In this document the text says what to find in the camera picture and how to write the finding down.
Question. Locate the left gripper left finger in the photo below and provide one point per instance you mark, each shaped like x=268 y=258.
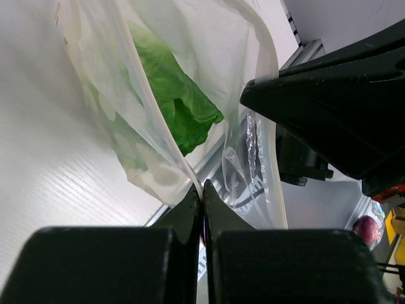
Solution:
x=155 y=264

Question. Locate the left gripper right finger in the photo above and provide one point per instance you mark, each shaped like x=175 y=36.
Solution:
x=246 y=265

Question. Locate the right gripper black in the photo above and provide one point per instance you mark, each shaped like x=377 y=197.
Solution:
x=347 y=106

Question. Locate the green lettuce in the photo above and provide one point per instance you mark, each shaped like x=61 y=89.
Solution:
x=189 y=114

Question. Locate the clear zip top bag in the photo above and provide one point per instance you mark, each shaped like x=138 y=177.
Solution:
x=220 y=45

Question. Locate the slotted cable duct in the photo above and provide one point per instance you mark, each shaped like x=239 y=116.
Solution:
x=291 y=22

